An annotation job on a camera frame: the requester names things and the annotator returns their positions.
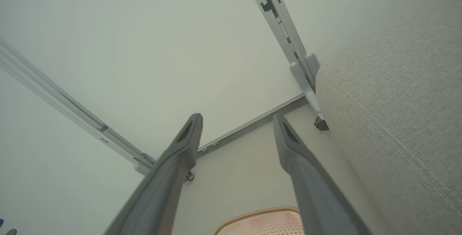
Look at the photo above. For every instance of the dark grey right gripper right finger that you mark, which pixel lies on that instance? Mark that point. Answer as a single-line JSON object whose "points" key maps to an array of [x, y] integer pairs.
{"points": [[314, 195]]}

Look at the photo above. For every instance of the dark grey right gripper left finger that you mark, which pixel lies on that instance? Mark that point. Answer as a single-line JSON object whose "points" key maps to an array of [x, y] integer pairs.
{"points": [[162, 191]]}

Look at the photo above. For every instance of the grey fabric sofa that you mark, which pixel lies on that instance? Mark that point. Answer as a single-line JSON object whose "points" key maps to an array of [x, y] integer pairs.
{"points": [[397, 119]]}

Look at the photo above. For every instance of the small black caster wheel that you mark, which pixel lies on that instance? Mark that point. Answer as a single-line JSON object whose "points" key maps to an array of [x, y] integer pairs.
{"points": [[321, 124], [189, 176]]}

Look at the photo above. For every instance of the white perforated laundry basket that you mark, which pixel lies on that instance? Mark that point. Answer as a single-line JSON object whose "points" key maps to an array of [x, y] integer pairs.
{"points": [[263, 224]]}

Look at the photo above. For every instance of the grey partition post foot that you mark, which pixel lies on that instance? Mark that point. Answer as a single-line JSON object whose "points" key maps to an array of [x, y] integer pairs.
{"points": [[142, 168], [312, 63], [305, 90]]}

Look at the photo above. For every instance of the grey partition bottom rail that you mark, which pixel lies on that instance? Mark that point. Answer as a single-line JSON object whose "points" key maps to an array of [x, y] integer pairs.
{"points": [[252, 123]]}

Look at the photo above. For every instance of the grey corner partition post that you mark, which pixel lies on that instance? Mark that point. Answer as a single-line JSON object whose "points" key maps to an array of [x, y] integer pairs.
{"points": [[54, 99]]}

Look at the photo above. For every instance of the grey double partition post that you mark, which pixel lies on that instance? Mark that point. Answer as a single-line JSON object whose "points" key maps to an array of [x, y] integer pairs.
{"points": [[274, 14]]}

